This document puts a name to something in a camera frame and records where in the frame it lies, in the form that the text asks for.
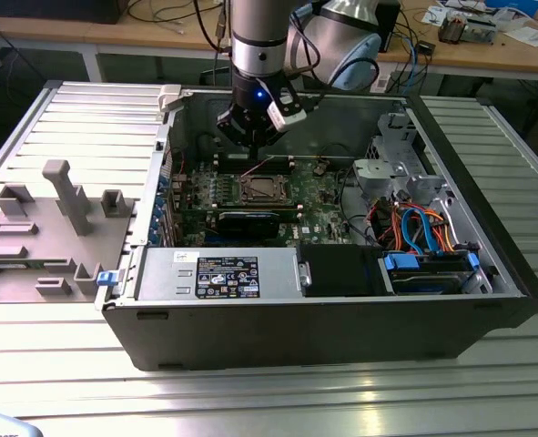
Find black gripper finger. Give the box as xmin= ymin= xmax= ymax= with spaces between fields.
xmin=216 ymin=103 xmax=260 ymax=160
xmin=257 ymin=117 xmax=280 ymax=160

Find CPU socket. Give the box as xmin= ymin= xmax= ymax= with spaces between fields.
xmin=237 ymin=172 xmax=296 ymax=204

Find grey case latch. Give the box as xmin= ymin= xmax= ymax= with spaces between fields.
xmin=157 ymin=85 xmax=183 ymax=114

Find green motherboard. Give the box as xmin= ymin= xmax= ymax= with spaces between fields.
xmin=170 ymin=152 xmax=372 ymax=249

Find black graphics card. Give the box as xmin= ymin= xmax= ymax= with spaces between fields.
xmin=214 ymin=211 xmax=282 ymax=240

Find silver metal drive cage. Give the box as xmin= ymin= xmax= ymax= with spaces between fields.
xmin=352 ymin=111 xmax=454 ymax=206

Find black optical drive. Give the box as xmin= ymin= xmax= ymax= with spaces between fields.
xmin=298 ymin=243 xmax=391 ymax=297

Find black box on desk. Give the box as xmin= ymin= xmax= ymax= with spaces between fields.
xmin=380 ymin=0 xmax=402 ymax=54

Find silver power supply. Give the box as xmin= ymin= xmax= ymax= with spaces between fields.
xmin=134 ymin=248 xmax=304 ymax=301

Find hard disk in blue carrier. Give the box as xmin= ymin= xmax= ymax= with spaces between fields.
xmin=380 ymin=252 xmax=479 ymax=297

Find wooden desk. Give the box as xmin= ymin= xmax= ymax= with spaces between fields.
xmin=0 ymin=0 xmax=538 ymax=99

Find white printed leaflet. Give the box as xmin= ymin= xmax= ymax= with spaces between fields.
xmin=421 ymin=4 xmax=452 ymax=26

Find black PC case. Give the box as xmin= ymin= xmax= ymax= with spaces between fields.
xmin=94 ymin=84 xmax=538 ymax=372

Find black monitor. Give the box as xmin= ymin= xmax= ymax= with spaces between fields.
xmin=0 ymin=0 xmax=124 ymax=25

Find small metal electronic device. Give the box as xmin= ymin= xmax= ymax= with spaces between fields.
xmin=437 ymin=11 xmax=497 ymax=46

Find grey parts rack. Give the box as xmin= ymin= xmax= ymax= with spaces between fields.
xmin=0 ymin=158 xmax=137 ymax=304

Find white paper sheets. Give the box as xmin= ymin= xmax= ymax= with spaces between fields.
xmin=504 ymin=23 xmax=538 ymax=46

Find blue cardboard box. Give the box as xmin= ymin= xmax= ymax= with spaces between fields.
xmin=484 ymin=0 xmax=538 ymax=15

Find white rounded object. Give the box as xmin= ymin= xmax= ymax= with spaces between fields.
xmin=0 ymin=408 xmax=40 ymax=437

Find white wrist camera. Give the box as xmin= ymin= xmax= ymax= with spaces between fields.
xmin=266 ymin=86 xmax=309 ymax=133

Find blue wire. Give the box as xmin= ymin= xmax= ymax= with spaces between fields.
xmin=399 ymin=208 xmax=422 ymax=255
xmin=411 ymin=205 xmax=436 ymax=256

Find orange wire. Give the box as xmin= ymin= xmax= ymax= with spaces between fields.
xmin=421 ymin=208 xmax=457 ymax=254

